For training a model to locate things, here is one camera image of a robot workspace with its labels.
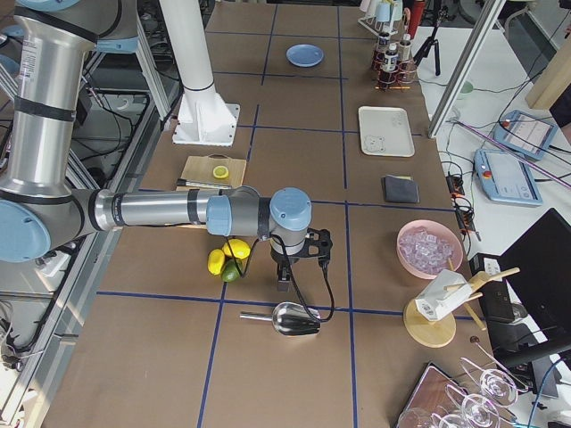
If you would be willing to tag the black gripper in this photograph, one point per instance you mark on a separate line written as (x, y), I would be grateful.
(281, 259)

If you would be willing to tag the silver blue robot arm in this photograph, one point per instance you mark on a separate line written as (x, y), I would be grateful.
(39, 212)

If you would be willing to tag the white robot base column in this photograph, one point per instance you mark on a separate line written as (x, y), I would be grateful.
(203, 117)

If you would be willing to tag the blue plate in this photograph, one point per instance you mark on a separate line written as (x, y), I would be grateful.
(304, 55)

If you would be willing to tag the metal scoop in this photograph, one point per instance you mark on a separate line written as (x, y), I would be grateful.
(289, 319)

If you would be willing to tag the yellow lemon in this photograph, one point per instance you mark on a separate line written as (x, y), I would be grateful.
(216, 261)
(236, 248)

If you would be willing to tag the green lime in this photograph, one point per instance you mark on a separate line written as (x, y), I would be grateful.
(232, 270)

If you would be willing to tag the lemon half slice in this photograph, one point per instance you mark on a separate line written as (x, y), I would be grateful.
(220, 172)

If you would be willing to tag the wooden cutting board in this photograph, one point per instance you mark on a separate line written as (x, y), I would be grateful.
(199, 168)

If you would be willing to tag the pink bowl with ice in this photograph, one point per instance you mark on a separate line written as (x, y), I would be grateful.
(425, 248)

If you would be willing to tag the dark grey folded cloth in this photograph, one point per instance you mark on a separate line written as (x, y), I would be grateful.
(400, 190)

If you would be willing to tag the wooden stand with paper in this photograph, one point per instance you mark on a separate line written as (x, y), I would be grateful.
(429, 318)

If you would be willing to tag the cream bear tray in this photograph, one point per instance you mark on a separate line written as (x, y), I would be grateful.
(385, 131)

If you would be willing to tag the wine glass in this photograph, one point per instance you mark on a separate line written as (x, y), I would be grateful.
(497, 382)
(477, 410)

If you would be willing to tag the blue teach pendant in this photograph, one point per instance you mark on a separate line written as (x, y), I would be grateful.
(505, 179)
(524, 133)

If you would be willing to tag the dark drink bottle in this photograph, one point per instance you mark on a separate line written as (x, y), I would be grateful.
(390, 58)
(378, 60)

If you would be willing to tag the green bowl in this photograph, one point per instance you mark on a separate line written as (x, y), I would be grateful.
(466, 90)

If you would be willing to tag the red cylinder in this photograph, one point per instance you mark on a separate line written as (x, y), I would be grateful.
(416, 15)

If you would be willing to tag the black tripod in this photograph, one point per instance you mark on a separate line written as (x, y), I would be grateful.
(432, 43)

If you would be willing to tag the black handled knife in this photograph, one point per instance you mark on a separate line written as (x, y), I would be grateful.
(181, 182)

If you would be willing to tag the copper wire bottle rack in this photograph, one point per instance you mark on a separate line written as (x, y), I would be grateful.
(403, 76)

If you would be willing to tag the white wire cup rack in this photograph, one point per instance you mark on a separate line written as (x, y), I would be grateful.
(382, 15)

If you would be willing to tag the aluminium frame post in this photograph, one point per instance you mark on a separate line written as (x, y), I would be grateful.
(467, 58)

